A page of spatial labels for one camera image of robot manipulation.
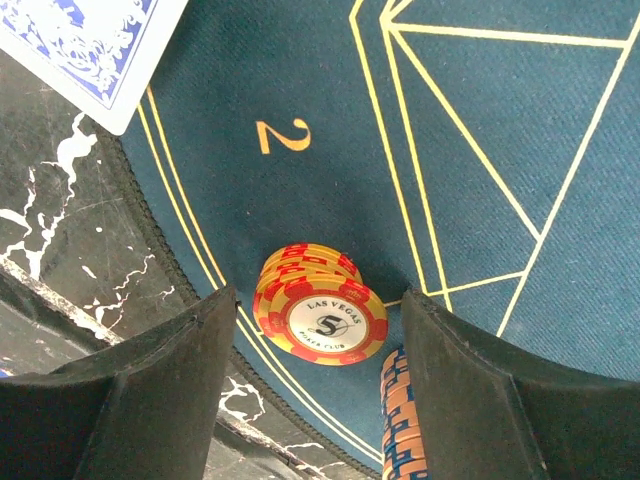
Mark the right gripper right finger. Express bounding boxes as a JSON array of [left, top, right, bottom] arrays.
[[401, 290, 639, 479]]

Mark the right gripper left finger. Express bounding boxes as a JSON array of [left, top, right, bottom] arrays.
[[1, 286, 237, 479]]

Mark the blue white chip stack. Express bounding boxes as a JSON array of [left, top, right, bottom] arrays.
[[380, 347, 431, 480]]

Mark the red yellow chip stack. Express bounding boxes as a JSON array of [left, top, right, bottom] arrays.
[[252, 243, 389, 366]]

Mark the round blue poker mat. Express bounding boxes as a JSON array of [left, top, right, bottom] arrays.
[[121, 1, 639, 471]]

